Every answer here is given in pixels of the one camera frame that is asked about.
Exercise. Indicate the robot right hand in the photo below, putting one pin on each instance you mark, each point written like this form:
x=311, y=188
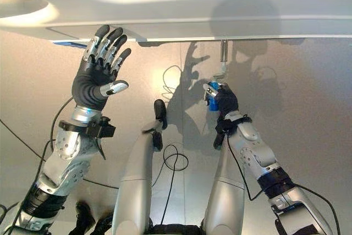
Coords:
x=227, y=101

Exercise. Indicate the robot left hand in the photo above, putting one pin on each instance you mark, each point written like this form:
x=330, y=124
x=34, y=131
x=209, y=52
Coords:
x=88, y=81

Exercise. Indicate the blue crank grip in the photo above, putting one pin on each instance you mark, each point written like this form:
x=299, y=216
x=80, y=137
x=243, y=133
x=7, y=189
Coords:
x=212, y=104

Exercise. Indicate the silver metal bed crank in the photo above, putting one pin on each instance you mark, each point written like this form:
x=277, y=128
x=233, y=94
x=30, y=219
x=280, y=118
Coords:
x=224, y=64

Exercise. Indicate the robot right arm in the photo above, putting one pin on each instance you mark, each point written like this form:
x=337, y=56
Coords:
x=255, y=152

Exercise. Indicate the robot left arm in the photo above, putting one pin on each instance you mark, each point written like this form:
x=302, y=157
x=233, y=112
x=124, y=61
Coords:
x=66, y=149

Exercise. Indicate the white hospital bed footboard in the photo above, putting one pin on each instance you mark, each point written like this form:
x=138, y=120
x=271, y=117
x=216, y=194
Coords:
x=176, y=12

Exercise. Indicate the robot dark right foot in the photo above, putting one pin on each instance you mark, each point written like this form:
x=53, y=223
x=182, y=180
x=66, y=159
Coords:
x=218, y=138

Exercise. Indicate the robot dark foot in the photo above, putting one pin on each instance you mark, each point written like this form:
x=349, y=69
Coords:
x=160, y=109
x=218, y=138

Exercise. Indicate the robot dark left foot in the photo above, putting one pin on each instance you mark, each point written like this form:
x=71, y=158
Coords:
x=160, y=109

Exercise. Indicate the robot silver right leg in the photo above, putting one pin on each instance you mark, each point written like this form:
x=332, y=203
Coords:
x=225, y=191

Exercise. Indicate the robot silver leg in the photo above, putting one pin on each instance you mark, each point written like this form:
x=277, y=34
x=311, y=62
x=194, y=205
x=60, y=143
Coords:
x=225, y=191
x=137, y=177

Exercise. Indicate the robot silver left leg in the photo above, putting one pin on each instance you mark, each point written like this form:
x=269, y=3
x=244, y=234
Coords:
x=137, y=177

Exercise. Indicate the robot black waist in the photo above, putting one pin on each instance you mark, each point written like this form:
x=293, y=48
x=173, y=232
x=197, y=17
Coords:
x=176, y=230

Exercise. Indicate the blue bed frame part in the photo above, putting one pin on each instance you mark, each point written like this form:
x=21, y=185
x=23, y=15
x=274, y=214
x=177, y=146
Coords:
x=71, y=44

